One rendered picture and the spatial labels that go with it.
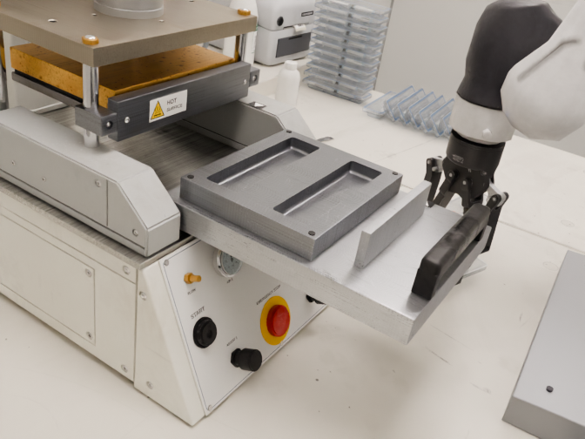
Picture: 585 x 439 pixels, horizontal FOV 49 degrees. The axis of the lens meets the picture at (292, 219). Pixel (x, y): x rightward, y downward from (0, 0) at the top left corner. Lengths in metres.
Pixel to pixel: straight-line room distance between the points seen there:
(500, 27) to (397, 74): 2.44
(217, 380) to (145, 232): 0.20
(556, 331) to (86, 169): 0.64
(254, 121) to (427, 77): 2.40
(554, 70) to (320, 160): 0.27
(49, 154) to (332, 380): 0.42
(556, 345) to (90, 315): 0.59
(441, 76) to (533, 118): 2.45
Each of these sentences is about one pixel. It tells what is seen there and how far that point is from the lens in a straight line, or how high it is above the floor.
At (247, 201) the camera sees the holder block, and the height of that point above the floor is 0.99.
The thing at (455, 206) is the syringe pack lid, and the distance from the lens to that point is 1.23.
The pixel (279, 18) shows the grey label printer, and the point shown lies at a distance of 1.68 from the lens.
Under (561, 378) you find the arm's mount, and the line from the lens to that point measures 0.87.
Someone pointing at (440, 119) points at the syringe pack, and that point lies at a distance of 1.55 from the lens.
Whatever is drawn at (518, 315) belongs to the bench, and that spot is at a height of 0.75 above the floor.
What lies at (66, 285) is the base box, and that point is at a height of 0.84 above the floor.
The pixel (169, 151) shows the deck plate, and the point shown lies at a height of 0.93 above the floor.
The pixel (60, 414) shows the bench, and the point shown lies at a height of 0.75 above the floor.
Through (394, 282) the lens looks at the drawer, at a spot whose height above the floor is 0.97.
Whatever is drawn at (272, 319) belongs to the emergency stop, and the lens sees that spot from 0.79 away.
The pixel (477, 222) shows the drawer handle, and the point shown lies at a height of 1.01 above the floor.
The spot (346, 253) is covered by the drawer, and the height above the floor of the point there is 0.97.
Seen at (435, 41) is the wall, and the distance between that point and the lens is 3.18.
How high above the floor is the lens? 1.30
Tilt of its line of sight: 30 degrees down
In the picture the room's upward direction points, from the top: 10 degrees clockwise
